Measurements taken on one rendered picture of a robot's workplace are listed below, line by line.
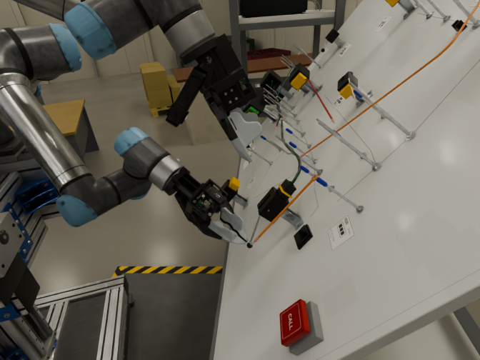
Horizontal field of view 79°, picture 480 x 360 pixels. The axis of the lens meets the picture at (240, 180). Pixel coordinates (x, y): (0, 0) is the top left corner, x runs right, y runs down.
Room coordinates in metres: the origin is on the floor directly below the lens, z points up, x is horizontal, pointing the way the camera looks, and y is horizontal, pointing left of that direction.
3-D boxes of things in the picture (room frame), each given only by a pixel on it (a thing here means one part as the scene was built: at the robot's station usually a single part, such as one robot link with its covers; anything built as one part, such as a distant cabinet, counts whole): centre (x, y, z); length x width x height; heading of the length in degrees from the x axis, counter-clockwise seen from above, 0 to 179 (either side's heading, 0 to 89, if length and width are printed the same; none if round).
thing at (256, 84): (1.65, -0.22, 1.09); 0.35 x 0.33 x 0.07; 174
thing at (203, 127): (4.11, -0.47, 0.41); 2.43 x 0.78 x 0.83; 103
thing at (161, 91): (5.45, 1.20, 0.35); 1.21 x 0.86 x 0.71; 13
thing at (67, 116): (2.94, 1.92, 0.33); 1.24 x 0.64 x 0.66; 19
